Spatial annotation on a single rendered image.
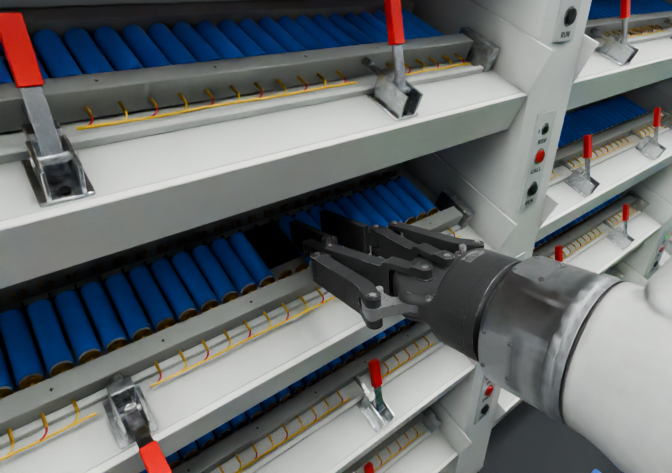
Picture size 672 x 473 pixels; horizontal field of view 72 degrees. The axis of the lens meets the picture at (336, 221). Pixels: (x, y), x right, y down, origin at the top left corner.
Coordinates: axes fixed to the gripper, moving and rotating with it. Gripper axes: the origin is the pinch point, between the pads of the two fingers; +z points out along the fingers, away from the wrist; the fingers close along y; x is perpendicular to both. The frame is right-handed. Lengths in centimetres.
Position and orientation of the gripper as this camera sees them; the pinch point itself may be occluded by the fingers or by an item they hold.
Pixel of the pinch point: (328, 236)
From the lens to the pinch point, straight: 46.3
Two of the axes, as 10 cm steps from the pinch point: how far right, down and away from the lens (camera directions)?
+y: -7.8, 2.9, -5.5
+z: -6.1, -2.4, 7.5
